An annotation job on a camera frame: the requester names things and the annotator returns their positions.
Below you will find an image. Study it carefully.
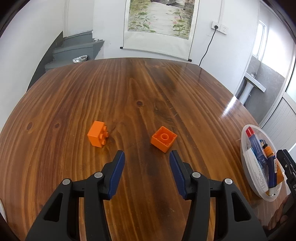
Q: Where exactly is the black power cable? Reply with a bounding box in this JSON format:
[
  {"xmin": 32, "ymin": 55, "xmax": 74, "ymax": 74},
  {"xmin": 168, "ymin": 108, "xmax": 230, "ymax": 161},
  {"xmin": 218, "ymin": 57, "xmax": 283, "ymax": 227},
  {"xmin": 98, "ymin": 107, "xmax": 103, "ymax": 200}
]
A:
[{"xmin": 199, "ymin": 27, "xmax": 218, "ymax": 66}]

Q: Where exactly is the wooden desktop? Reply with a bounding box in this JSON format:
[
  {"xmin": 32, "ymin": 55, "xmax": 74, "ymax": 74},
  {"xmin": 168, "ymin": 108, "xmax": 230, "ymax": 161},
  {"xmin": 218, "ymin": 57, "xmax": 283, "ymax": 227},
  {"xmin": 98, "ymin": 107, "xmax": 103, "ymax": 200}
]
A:
[{"xmin": 0, "ymin": 57, "xmax": 289, "ymax": 241}]

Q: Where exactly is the person's right hand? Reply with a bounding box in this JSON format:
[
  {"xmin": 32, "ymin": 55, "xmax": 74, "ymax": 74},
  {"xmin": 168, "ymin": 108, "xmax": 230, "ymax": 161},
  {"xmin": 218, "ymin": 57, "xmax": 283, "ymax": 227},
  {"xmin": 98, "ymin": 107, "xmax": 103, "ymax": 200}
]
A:
[{"xmin": 267, "ymin": 195, "xmax": 294, "ymax": 231}]

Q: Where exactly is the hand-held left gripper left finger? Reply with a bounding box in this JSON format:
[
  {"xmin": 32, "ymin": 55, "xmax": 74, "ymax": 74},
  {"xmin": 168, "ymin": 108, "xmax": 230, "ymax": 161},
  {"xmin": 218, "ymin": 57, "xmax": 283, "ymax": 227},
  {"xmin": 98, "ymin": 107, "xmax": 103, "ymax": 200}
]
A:
[{"xmin": 25, "ymin": 150, "xmax": 126, "ymax": 241}]

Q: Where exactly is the white power socket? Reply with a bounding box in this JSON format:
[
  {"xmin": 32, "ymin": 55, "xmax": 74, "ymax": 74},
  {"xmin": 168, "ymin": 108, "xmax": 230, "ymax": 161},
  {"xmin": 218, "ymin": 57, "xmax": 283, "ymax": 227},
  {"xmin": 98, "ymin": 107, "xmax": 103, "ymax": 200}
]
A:
[{"xmin": 211, "ymin": 21, "xmax": 228, "ymax": 35}]

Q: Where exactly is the white pedestal sink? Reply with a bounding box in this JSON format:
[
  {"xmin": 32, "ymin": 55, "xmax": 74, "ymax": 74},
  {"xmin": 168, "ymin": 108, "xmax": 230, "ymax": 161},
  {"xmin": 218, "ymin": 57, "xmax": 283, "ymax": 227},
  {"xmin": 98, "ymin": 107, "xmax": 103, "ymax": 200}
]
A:
[{"xmin": 238, "ymin": 73, "xmax": 266, "ymax": 105}]

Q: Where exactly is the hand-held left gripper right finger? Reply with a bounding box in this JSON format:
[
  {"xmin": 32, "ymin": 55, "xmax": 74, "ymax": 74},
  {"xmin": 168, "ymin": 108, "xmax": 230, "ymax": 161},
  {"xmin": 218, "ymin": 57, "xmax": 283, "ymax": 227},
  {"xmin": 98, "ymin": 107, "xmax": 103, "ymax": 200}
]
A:
[{"xmin": 169, "ymin": 150, "xmax": 267, "ymax": 241}]

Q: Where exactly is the white door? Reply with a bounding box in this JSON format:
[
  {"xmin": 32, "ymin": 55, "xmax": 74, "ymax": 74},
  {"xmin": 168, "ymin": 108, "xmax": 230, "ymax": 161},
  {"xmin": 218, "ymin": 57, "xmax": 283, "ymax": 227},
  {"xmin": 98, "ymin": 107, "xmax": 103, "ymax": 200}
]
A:
[{"xmin": 259, "ymin": 91, "xmax": 296, "ymax": 151}]

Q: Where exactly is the dark blue tube white cap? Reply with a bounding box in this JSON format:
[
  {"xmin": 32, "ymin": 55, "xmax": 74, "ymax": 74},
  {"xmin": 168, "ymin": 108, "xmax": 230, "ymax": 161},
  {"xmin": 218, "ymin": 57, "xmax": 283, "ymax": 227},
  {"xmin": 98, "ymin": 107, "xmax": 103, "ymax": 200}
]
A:
[{"xmin": 267, "ymin": 156, "xmax": 278, "ymax": 196}]

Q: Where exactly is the blue card box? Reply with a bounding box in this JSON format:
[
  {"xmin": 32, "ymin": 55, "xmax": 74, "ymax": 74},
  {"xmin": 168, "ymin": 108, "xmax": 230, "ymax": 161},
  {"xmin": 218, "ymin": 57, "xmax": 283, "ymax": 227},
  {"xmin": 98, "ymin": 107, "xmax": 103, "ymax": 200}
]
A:
[{"xmin": 248, "ymin": 137, "xmax": 270, "ymax": 169}]

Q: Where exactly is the wall scroll painting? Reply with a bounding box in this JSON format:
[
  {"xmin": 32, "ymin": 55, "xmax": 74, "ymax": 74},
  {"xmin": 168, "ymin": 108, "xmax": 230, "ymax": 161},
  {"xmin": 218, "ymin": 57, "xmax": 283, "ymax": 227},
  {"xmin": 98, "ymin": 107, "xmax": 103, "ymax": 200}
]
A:
[{"xmin": 120, "ymin": 0, "xmax": 200, "ymax": 62}]

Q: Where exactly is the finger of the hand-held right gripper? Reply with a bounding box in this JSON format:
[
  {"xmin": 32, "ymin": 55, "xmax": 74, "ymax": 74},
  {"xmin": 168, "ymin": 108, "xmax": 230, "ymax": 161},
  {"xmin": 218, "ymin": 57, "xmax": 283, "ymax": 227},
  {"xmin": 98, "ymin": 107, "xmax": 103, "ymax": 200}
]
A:
[{"xmin": 276, "ymin": 149, "xmax": 296, "ymax": 176}]

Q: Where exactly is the white box red label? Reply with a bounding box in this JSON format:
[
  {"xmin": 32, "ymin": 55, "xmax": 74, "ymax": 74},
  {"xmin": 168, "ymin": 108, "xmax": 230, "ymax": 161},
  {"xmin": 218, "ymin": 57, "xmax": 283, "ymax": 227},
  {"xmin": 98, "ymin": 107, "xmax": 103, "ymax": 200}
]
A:
[{"xmin": 243, "ymin": 148, "xmax": 270, "ymax": 193}]

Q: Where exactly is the clear plastic bowl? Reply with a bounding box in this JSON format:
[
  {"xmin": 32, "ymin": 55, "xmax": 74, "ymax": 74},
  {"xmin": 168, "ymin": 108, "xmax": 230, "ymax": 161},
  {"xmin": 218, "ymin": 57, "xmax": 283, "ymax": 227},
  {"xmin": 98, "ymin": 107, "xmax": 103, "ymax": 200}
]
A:
[{"xmin": 240, "ymin": 125, "xmax": 287, "ymax": 202}]

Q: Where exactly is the orange building block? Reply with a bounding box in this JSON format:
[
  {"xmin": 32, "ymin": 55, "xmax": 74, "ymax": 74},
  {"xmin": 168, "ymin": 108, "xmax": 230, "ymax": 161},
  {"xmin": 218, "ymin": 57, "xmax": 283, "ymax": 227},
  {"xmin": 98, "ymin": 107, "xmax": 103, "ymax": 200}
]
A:
[
  {"xmin": 151, "ymin": 126, "xmax": 177, "ymax": 153},
  {"xmin": 87, "ymin": 120, "xmax": 110, "ymax": 147}
]

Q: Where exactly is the grey staircase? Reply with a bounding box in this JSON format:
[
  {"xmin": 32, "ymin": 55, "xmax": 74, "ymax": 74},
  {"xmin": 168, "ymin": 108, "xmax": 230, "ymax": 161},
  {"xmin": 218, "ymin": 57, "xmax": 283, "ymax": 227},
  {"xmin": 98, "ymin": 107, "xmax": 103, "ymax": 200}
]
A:
[{"xmin": 26, "ymin": 30, "xmax": 105, "ymax": 92}]

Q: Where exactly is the orange tube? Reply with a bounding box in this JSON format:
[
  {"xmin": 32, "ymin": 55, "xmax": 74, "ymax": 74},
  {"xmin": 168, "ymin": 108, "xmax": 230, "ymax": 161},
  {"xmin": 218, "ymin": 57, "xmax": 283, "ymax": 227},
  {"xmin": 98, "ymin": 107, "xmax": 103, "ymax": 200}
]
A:
[{"xmin": 264, "ymin": 146, "xmax": 284, "ymax": 186}]

